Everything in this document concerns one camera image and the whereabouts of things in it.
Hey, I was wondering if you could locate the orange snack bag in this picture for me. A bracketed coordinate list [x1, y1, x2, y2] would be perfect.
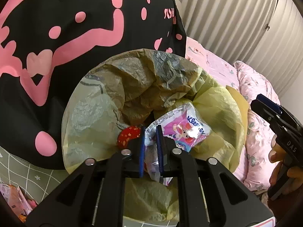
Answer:
[1, 183, 37, 223]

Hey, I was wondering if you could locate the green grid table cloth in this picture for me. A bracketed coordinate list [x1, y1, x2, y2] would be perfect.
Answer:
[0, 148, 68, 203]

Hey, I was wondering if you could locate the black pink printed garment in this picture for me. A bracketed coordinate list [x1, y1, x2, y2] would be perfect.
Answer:
[1, 0, 186, 170]

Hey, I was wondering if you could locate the grey pleated curtain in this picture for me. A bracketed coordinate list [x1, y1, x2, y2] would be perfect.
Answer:
[180, 0, 302, 96]

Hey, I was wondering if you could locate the person's right hand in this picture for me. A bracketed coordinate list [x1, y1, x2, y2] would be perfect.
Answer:
[268, 135, 302, 200]

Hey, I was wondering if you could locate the pink floral quilt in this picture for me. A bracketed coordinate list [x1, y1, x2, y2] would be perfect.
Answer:
[234, 61, 280, 191]

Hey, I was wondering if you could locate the red snack wrapper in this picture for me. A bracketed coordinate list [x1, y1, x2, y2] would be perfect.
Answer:
[117, 126, 141, 150]

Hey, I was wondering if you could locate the pink floral bed sheet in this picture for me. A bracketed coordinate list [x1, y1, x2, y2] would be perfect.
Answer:
[184, 36, 249, 183]

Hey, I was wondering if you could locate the Kleenex tissue pack wrapper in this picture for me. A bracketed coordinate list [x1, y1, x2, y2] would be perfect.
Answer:
[144, 103, 212, 186]

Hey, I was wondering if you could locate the yellow-green plastic trash bag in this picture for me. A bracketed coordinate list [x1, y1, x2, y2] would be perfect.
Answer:
[61, 48, 247, 222]

